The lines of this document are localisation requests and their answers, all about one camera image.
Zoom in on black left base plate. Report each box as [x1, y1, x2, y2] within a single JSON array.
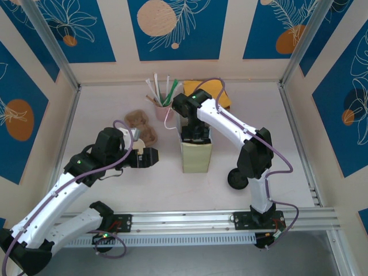
[[79, 213, 133, 233]]

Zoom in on floral paper bag white handles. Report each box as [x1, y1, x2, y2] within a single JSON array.
[[163, 108, 214, 174]]

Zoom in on beige pulp cup carrier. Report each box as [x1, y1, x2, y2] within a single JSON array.
[[124, 110, 158, 148]]

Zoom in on aluminium frame post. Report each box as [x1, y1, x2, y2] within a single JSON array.
[[20, 0, 81, 91], [280, 0, 342, 87]]

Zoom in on wide green wrapped straw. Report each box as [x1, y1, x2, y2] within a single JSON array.
[[162, 79, 179, 106]]

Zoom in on yellow napkin stack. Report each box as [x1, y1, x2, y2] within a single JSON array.
[[183, 77, 232, 112]]

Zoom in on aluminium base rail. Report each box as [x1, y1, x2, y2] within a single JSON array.
[[24, 206, 343, 235]]

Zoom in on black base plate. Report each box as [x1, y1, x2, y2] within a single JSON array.
[[233, 210, 286, 231], [79, 213, 133, 233]]

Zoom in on black plastic cup lid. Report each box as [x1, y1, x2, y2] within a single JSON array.
[[227, 168, 248, 191]]

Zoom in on pink straw holder cup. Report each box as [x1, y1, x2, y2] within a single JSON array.
[[155, 100, 175, 121]]

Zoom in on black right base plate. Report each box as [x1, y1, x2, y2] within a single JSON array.
[[233, 210, 286, 231]]

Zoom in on small controller board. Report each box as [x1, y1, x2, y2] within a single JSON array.
[[91, 229, 118, 246], [254, 229, 285, 250]]

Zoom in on white slotted cable duct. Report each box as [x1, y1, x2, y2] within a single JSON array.
[[37, 232, 256, 248]]

